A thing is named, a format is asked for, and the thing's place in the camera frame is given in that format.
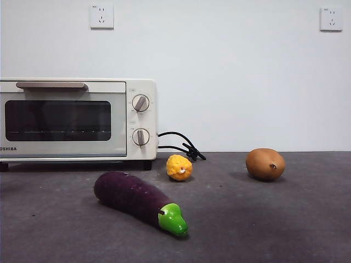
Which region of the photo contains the brown potato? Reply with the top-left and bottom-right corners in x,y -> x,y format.
245,148 -> 287,182

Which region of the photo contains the glass oven door with handle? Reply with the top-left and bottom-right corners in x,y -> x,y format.
0,81 -> 128,159

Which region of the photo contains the beige oven knob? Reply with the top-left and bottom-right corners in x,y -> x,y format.
132,128 -> 151,146
132,94 -> 151,113

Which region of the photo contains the white toaster oven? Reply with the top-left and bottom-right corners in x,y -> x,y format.
0,78 -> 159,172

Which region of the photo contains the yellow toy corn cob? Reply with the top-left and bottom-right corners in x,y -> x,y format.
166,154 -> 194,182

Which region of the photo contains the purple toy eggplant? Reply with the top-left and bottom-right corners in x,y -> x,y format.
93,170 -> 190,238

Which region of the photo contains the black power cable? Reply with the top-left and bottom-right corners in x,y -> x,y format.
157,131 -> 207,162

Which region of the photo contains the metal wire oven rack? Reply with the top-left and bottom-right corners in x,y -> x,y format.
5,130 -> 111,135

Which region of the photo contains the white wall socket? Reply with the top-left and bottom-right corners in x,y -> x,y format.
90,4 -> 115,30
319,7 -> 344,33

